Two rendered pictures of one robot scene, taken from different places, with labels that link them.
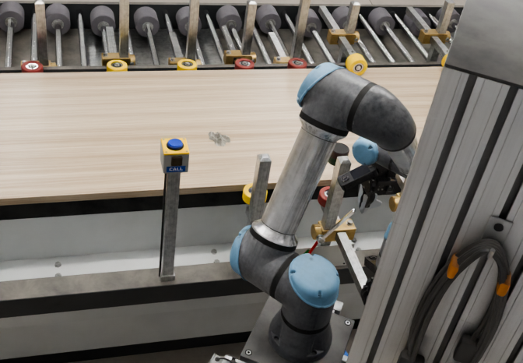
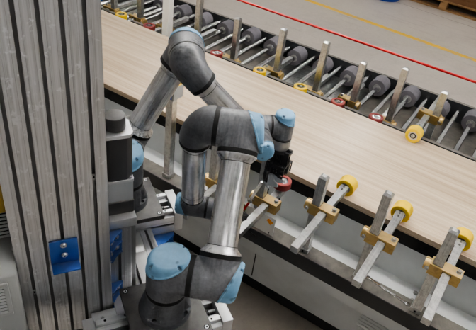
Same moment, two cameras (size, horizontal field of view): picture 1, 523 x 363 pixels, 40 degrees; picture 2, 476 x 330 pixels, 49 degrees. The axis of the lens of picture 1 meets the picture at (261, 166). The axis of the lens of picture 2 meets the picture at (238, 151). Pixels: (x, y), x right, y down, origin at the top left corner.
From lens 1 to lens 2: 1.52 m
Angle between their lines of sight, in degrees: 38
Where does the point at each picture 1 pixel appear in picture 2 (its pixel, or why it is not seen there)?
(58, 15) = (272, 42)
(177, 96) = (269, 96)
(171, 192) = (168, 112)
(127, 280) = (148, 166)
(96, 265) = (154, 158)
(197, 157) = not seen: hidden behind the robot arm
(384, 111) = (178, 56)
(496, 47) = not seen: outside the picture
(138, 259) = (176, 167)
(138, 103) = (244, 89)
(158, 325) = (189, 229)
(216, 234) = not seen: hidden behind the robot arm
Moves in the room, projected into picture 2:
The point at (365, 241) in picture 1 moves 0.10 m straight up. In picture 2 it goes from (315, 241) to (320, 226)
